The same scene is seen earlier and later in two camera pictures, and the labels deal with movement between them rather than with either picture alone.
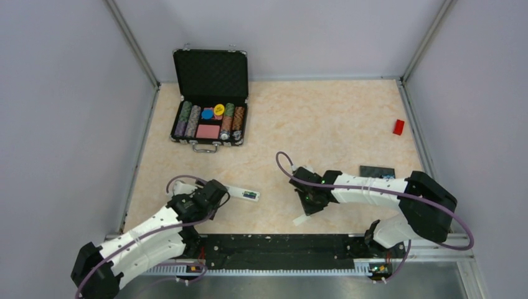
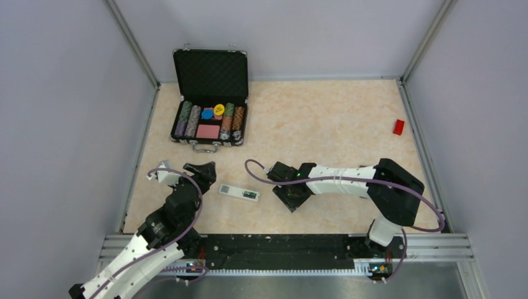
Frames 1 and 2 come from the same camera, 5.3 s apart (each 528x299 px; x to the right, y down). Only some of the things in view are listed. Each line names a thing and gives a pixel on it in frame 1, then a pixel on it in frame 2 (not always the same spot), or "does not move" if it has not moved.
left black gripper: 213,209 to 206,173
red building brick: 398,129 does not move
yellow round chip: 219,109 does not move
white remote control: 242,193 does not move
